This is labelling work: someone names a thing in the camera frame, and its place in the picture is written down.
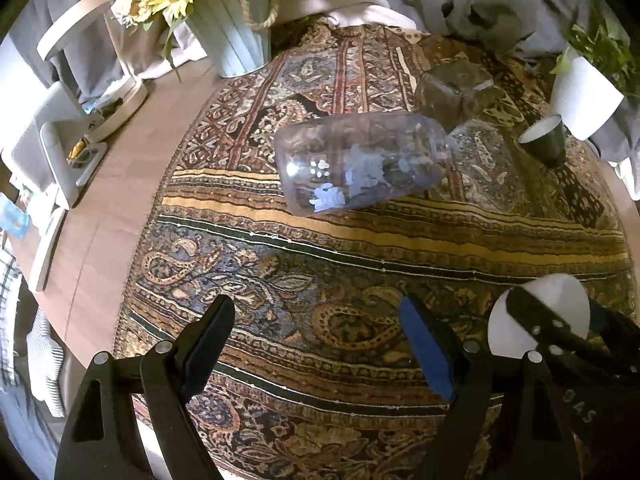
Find white ring desk lamp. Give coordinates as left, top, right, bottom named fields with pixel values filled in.
left=36, top=0, right=149, bottom=142

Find green potted plant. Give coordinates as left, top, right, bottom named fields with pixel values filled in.
left=550, top=7, right=640, bottom=96

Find large clear printed plastic cup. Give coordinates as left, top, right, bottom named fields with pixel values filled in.
left=273, top=112, right=452, bottom=217

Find white flat board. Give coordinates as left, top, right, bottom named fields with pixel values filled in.
left=27, top=204, right=69, bottom=294

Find white tablet stand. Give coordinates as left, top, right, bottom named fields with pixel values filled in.
left=0, top=81, right=109, bottom=210

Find clear glass cup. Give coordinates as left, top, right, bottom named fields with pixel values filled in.
left=447, top=119, right=527, bottom=213

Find pale green ribbed vase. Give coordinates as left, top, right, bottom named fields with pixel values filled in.
left=182, top=0, right=280, bottom=78

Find checked cloth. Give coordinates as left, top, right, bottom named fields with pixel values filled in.
left=0, top=242, right=25, bottom=393

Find small clear plastic cup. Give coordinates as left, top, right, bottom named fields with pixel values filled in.
left=414, top=62, right=496, bottom=132

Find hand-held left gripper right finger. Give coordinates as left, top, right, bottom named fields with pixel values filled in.
left=400, top=294, right=583, bottom=480

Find dark green cup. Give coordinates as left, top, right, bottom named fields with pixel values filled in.
left=517, top=114, right=569, bottom=169

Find white ribbed cloth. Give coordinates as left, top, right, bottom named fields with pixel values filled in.
left=24, top=307, right=67, bottom=419

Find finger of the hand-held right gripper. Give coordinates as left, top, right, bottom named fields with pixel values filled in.
left=589, top=300, right=640, bottom=348
left=505, top=285, right=640, bottom=376

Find white plant pot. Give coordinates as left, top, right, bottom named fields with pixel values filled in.
left=550, top=55, right=626, bottom=141

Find round paisley patterned tablecloth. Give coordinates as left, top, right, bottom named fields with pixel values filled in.
left=114, top=22, right=632, bottom=480

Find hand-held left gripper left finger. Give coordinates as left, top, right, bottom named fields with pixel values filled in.
left=54, top=294, right=236, bottom=480

